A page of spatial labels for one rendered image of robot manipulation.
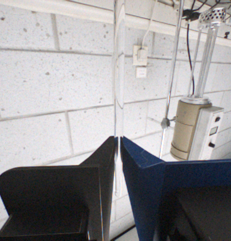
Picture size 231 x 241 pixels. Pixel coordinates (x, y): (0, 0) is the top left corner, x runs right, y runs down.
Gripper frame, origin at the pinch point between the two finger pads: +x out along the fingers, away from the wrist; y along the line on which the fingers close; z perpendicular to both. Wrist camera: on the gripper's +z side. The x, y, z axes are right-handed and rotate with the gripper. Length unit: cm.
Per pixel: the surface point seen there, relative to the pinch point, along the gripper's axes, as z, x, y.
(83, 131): -20, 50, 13
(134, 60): 12, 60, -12
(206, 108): -4.2, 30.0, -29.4
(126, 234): -119, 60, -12
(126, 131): -25, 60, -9
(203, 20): 19.8, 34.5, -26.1
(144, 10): 30, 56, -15
